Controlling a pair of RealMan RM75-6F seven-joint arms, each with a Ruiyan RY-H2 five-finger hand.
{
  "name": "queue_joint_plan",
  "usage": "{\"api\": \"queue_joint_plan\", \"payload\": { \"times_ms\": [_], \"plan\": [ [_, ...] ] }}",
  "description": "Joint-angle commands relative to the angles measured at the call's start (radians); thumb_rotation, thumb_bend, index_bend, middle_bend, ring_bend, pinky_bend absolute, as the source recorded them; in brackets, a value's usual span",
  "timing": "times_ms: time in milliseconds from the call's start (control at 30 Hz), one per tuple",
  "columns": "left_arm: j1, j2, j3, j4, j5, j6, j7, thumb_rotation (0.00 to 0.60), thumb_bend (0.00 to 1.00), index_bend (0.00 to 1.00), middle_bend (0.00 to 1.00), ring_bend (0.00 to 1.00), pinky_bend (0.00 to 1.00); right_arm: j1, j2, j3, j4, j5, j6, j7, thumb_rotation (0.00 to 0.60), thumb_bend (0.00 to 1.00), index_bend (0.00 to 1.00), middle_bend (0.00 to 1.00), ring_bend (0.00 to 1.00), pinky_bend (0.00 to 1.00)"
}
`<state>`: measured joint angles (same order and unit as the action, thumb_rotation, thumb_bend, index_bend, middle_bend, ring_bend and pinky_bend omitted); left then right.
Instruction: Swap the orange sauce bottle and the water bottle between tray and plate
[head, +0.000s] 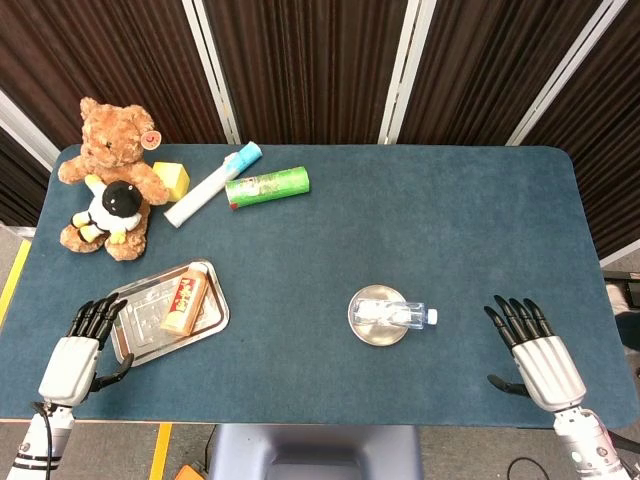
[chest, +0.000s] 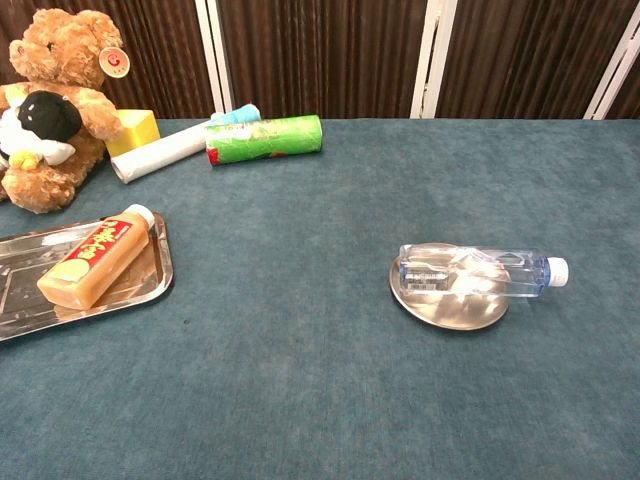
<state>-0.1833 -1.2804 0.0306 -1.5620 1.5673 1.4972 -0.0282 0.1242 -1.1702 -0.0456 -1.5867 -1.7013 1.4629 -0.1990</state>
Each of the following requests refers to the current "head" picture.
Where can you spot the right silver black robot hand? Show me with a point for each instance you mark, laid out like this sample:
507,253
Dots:
547,372

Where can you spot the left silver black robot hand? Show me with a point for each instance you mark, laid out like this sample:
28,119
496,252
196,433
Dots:
70,365

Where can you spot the clear plastic water bottle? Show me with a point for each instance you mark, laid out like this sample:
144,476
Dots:
395,315

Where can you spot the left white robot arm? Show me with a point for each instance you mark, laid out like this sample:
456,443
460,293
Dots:
37,445

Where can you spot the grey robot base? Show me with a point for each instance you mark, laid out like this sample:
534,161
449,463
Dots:
315,450

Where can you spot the rectangular steel tray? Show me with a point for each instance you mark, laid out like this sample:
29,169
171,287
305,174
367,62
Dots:
140,320

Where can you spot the dark floor equipment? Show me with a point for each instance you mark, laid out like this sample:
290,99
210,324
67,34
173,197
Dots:
622,290

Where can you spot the orange floor object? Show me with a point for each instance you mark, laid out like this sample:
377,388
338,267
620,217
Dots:
189,472

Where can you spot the black white plush toy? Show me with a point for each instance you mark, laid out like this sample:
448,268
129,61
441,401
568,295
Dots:
120,200

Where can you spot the round steel plate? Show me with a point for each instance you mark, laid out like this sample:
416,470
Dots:
377,336

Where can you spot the brown folding screen panel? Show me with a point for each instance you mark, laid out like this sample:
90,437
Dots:
100,50
20,180
475,65
310,65
610,150

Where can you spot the yellow sponge block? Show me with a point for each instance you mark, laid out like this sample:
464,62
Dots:
175,177

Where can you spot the white roll with blue end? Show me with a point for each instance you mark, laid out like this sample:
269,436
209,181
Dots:
200,192

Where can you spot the brown teddy bear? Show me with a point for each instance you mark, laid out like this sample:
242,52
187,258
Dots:
115,135

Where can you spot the blue felt table mat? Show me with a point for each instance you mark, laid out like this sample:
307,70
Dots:
320,240

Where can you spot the green chip can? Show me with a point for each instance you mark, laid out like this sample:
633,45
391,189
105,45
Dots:
270,186

